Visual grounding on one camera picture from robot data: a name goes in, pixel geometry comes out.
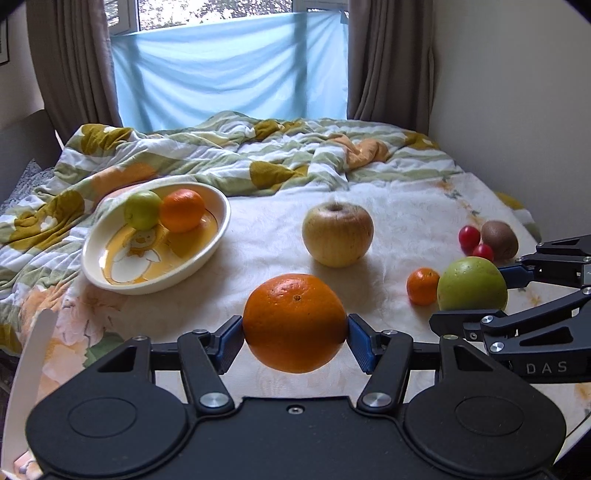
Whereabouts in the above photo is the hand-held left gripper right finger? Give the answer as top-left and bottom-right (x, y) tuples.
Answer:
(346, 314), (509, 414)

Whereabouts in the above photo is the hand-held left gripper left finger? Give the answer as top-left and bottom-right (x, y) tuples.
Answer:
(83, 316), (245, 414)

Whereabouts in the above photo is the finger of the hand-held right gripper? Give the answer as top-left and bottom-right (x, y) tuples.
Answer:
(429, 287), (591, 356)
(499, 234), (591, 289)

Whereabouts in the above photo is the large green apple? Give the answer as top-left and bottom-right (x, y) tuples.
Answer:
(437, 257), (509, 312)

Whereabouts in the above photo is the brown kiwi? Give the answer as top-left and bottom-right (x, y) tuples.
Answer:
(481, 220), (519, 260)

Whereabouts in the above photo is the small tangerine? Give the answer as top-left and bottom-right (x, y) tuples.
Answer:
(406, 268), (440, 306)

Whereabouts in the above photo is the large orange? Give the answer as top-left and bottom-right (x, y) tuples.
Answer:
(242, 273), (348, 374)

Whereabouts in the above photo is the yellow-brown apple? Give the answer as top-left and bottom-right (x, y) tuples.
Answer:
(302, 202), (374, 268)

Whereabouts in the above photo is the cream ceramic bowl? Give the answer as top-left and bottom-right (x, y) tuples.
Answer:
(82, 181), (232, 295)

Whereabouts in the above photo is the white floral cloth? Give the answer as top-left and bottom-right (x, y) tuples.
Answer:
(14, 171), (591, 462)

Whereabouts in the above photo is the medium orange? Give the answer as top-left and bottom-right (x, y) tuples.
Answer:
(160, 188), (205, 233)

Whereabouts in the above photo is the small green apple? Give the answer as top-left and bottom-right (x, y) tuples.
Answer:
(124, 191), (163, 230)

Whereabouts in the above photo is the floral striped quilt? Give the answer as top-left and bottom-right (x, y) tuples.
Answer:
(0, 111), (541, 356)

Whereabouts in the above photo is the brown curtain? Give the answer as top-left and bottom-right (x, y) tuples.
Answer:
(346, 0), (437, 137)
(25, 0), (123, 137)

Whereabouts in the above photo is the patterned grey pillow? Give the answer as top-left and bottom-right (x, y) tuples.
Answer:
(0, 159), (56, 208)

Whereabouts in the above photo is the light blue window cloth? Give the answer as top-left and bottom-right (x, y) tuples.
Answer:
(111, 11), (349, 134)

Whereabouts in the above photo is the grey headboard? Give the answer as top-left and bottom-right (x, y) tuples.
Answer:
(0, 108), (61, 204)

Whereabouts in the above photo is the window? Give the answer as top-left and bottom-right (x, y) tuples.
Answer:
(105, 0), (352, 35)

